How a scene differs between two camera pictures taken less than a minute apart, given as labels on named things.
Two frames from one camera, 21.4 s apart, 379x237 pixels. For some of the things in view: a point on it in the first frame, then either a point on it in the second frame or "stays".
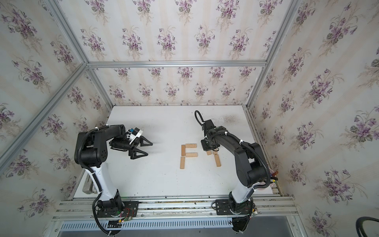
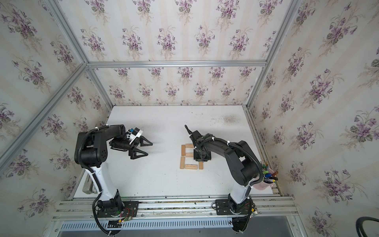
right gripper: x=205 y=147 → x=208 y=157
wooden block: x=217 y=159 → x=191 y=166
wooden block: x=182 y=164 stays
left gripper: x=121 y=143 stays
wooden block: x=183 y=150 stays
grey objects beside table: x=89 y=186 stays
